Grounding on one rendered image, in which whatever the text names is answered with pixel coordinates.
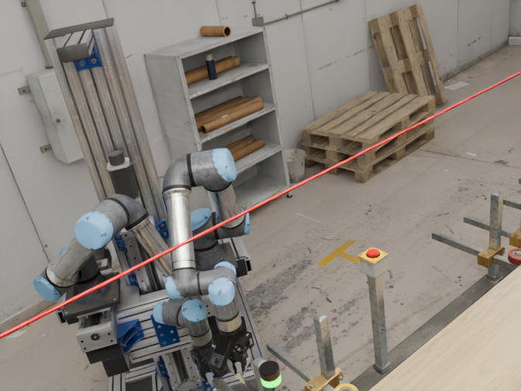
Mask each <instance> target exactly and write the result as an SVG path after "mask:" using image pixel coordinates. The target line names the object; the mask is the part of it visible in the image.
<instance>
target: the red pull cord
mask: <svg viewBox="0 0 521 391"><path fill-rule="evenodd" d="M519 74H521V72H519V73H517V74H514V75H513V76H511V77H509V78H507V79H505V80H503V81H500V82H499V83H497V84H495V85H493V86H491V87H489V88H487V89H485V90H483V91H481V92H479V93H477V94H475V95H473V96H471V97H469V98H467V99H465V100H463V101H461V102H459V103H457V104H455V105H453V106H451V107H449V108H447V109H445V110H444V111H442V112H439V113H437V114H436V115H434V116H431V117H430V118H428V119H425V120H423V121H422V122H420V123H417V124H416V125H414V126H411V127H410V128H408V129H406V130H403V131H402V132H400V133H397V134H396V135H394V136H392V137H389V138H388V139H386V140H383V141H382V142H380V143H378V144H375V145H374V146H372V147H369V148H368V149H366V150H364V151H361V152H360V153H359V154H356V155H354V156H353V157H350V158H348V159H346V160H345V161H342V162H340V163H339V164H336V165H334V166H332V167H331V168H328V169H326V170H325V171H322V172H320V173H319V174H317V175H314V176H312V177H311V178H308V179H306V180H305V181H303V182H300V183H298V184H297V185H294V186H292V187H291V188H289V189H286V190H284V191H283V192H280V193H278V194H277V195H275V196H273V197H271V198H269V199H267V200H265V201H263V202H261V203H259V204H257V205H255V206H253V207H251V208H249V209H247V210H245V211H243V212H242V213H239V214H237V215H235V216H233V217H231V218H229V219H228V220H225V221H223V222H221V223H219V224H217V225H215V226H214V227H211V228H209V229H207V230H205V231H203V232H201V233H200V234H197V235H195V236H194V237H192V238H190V239H188V240H186V241H184V242H182V243H180V244H178V245H176V246H174V247H172V248H170V249H168V250H166V251H164V252H162V253H160V254H158V255H156V256H154V257H152V258H150V259H148V260H146V261H144V262H142V263H140V264H138V265H136V266H134V267H132V268H130V269H128V270H126V271H124V272H122V273H120V274H118V275H116V276H114V277H112V278H110V279H108V280H107V281H105V282H103V283H101V284H99V285H97V286H95V287H93V288H91V289H89V290H87V291H85V292H83V293H81V294H79V295H77V296H75V297H73V298H71V299H69V300H67V301H65V302H63V303H61V304H59V305H57V306H55V307H53V308H51V309H49V310H47V311H45V312H43V313H41V314H39V315H37V316H35V317H33V318H31V319H29V320H27V321H25V322H24V323H22V324H20V325H18V326H16V327H13V328H12V329H10V330H7V331H6V332H4V333H2V334H0V339H1V338H3V337H5V336H7V335H9V334H11V333H13V332H15V331H16V330H18V329H20V328H22V327H24V326H26V325H28V324H31V323H32V322H34V321H36V320H38V319H40V318H42V317H45V316H46V315H48V314H50V313H52V312H54V311H56V310H58V309H60V308H61V307H63V306H66V305H67V304H69V303H72V302H74V301H75V300H77V299H80V298H81V297H83V296H86V295H87V294H89V293H91V292H94V291H95V290H97V289H100V288H101V287H103V286H104V285H107V284H109V283H110V282H113V281H115V280H116V279H119V278H121V277H123V276H124V275H127V274H129V273H130V272H133V271H135V270H137V269H138V268H141V267H143V266H144V265H146V264H148V263H150V262H152V261H154V260H156V259H158V258H160V257H162V256H164V255H166V254H168V253H170V252H172V251H174V250H176V249H178V248H180V247H182V246H184V245H186V244H188V243H190V242H191V241H193V240H195V239H197V238H199V237H201V236H203V235H205V234H207V233H209V232H211V231H213V230H215V229H217V228H219V227H221V226H223V225H225V224H227V223H229V222H231V221H233V220H235V219H236V218H238V217H240V216H242V215H244V214H246V213H248V212H250V211H252V210H254V209H256V208H258V207H260V206H262V205H264V204H266V203H268V202H270V201H272V200H274V199H276V198H278V197H279V196H282V195H284V194H285V193H287V192H290V191H291V190H293V189H296V188H298V187H299V186H301V185H304V184H305V183H307V182H310V181H312V180H313V179H315V178H318V177H319V176H321V175H323V174H325V173H327V172H328V171H331V170H333V169H334V168H337V167H339V166H341V165H342V164H345V163H347V162H348V161H351V160H353V159H354V158H356V157H359V156H361V155H362V154H365V153H367V152H368V151H370V150H372V149H374V148H376V147H378V146H380V145H382V144H384V143H386V142H388V141H390V140H392V139H394V138H396V137H398V136H400V135H402V134H404V133H406V132H408V131H410V130H411V129H413V128H415V127H417V126H419V125H421V124H423V123H425V122H427V121H429V120H431V119H433V118H435V117H437V116H439V115H441V114H443V113H445V112H447V111H449V110H451V109H453V108H455V107H456V106H458V105H460V104H462V103H464V102H466V101H468V100H470V99H472V98H474V97H476V96H478V95H480V94H482V93H484V92H486V91H488V90H490V89H492V88H494V87H496V86H498V85H500V84H501V83H503V82H505V81H508V80H509V79H511V78H514V77H515V76H517V75H519Z"/></svg>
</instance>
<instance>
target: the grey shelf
mask: <svg viewBox="0 0 521 391"><path fill-rule="evenodd" d="M230 29H231V34H230V36H228V37H226V36H197V37H195V38H192V39H190V40H186V41H183V42H180V43H176V44H173V45H170V46H168V47H163V48H160V49H158V50H154V51H151V52H148V53H145V54H143V55H144V58H145V61H146V64H147V70H148V73H149V76H150V81H151V84H152V88H153V91H154V96H155V99H156V103H157V108H158V111H159V114H160V120H161V123H162V126H163V129H164V135H165V138H166V141H167V146H168V150H169V153H170V156H171V161H172V162H173V160H175V159H176V158H177V157H179V156H181V155H183V154H190V153H195V152H200V151H209V150H214V149H216V148H223V147H225V146H227V145H229V144H232V143H234V142H236V141H238V140H240V139H243V138H244V137H247V135H248V136H249V135H252V136H253V137H254V141H256V140H259V139H263V140H264V143H265V145H264V146H263V147H261V148H260V149H258V150H256V151H254V152H252V153H250V154H248V155H247V156H245V157H242V158H241V159H239V160H237V161H235V162H234V163H235V166H236V179H235V180H234V181H233V182H232V186H233V191H234V193H235V196H236V200H237V202H238V203H239V204H240V205H241V206H244V207H247V208H248V209H249V208H251V207H253V206H255V205H257V204H259V203H261V202H263V201H265V200H267V199H269V198H271V197H273V196H275V195H277V194H278V193H280V192H282V191H284V190H286V189H289V188H291V186H290V181H289V176H288V166H287V161H286V156H285V146H284V141H283V136H282V131H281V121H280V116H279V111H278V101H277V96H276V91H275V86H274V76H273V71H272V66H271V56H270V51H269V46H268V41H267V31H266V26H230ZM230 44H231V46H230ZM231 48H232V50H231ZM232 52H233V53H232ZM206 54H212V56H213V59H214V61H218V60H221V59H223V58H225V57H229V56H232V57H234V56H238V58H239V59H240V65H239V66H237V67H234V68H231V69H229V70H226V71H223V72H220V73H218V74H217V79H215V80H209V77H207V78H204V79H202V80H199V81H196V82H193V83H191V84H189V85H187V82H186V79H185V72H186V71H190V70H193V69H196V68H197V67H201V66H204V65H206V62H205V55H206ZM183 79H184V80H183ZM237 82H238V83H237ZM238 85H239V87H238ZM245 92H246V93H245ZM240 95H241V96H243V98H244V97H246V96H249V97H250V99H252V98H255V97H257V96H260V97H261V98H262V100H263V104H264V108H263V109H261V110H259V111H257V112H254V113H252V114H250V115H248V116H245V117H243V118H241V119H238V120H236V121H234V122H232V123H229V124H227V125H225V126H222V127H220V128H218V129H216V130H213V131H211V132H209V133H206V134H204V133H203V132H202V131H199V132H198V130H197V126H196V122H195V116H194V115H195V114H196V113H199V112H202V111H204V110H206V109H209V108H212V107H213V106H217V105H219V104H221V103H224V102H227V101H229V100H230V99H234V98H236V97H238V96H240ZM192 118H193V119H192ZM193 120H194V121H193ZM245 123H246V124H245ZM259 169H260V170H259ZM254 173H255V174H254ZM189 205H190V213H191V212H193V211H195V210H197V209H201V208H206V209H207V208H208V209H210V210H211V211H212V212H216V211H217V209H216V206H215V204H214V202H213V200H212V197H211V194H210V192H209V191H207V190H206V189H204V187H203V186H197V187H192V188H191V195H190V196H189Z"/></svg>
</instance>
